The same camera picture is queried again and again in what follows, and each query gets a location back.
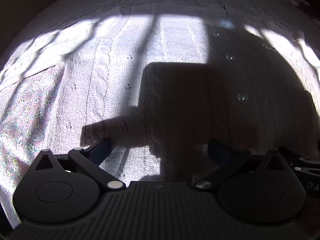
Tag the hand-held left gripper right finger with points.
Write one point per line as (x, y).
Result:
(220, 152)

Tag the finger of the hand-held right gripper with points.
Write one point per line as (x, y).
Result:
(302, 162)

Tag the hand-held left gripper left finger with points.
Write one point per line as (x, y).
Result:
(100, 150)

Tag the pink knit cardigan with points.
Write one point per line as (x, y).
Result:
(112, 67)

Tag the floral bed sheet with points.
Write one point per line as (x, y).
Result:
(25, 110)

